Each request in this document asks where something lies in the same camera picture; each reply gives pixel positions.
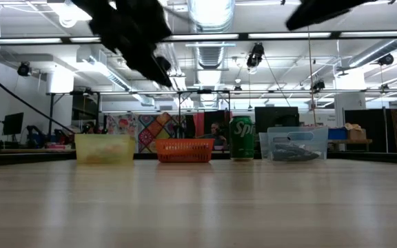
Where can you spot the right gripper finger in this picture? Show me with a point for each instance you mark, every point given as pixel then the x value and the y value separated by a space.
pixel 308 15

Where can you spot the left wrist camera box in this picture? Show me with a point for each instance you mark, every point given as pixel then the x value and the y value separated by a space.
pixel 147 19

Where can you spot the wooden shelf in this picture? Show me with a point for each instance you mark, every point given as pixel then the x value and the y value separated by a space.
pixel 353 141

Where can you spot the clear plastic bin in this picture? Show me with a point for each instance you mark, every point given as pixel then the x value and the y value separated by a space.
pixel 298 136

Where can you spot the orange plastic basket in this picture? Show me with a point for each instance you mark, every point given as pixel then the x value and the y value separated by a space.
pixel 184 150

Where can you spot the colourful patchwork panel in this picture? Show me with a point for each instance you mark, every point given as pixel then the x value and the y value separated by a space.
pixel 157 125

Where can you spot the small black monitor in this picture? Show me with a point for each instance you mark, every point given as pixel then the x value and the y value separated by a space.
pixel 14 123

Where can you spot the large black screen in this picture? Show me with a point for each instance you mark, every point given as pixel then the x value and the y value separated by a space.
pixel 276 118

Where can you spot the blue storage bin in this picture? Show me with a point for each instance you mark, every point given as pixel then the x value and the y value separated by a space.
pixel 336 133

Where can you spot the silver ceiling duct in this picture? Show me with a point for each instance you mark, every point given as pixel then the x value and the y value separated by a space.
pixel 212 55

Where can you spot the floral fabric panel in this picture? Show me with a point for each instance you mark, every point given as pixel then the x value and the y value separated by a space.
pixel 124 124

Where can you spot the yellow plastic basket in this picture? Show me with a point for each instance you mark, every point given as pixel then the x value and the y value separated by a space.
pixel 104 149

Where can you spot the green Sprite can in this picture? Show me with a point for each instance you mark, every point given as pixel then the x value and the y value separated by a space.
pixel 242 137

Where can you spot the black partition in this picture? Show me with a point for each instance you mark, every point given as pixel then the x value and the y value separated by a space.
pixel 377 131

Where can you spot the person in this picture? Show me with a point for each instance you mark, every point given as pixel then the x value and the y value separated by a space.
pixel 215 132
pixel 89 126

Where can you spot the orange curtain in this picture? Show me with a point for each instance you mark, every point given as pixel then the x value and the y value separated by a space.
pixel 198 124

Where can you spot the black ceiling camera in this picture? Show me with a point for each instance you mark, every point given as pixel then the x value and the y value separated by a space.
pixel 385 59
pixel 255 55
pixel 24 69

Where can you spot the black aluminium rig frame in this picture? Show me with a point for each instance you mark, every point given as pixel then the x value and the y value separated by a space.
pixel 198 36

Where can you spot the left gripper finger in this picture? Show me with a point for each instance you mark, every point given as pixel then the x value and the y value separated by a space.
pixel 153 74

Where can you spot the cardboard box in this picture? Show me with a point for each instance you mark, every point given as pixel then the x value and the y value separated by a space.
pixel 357 135

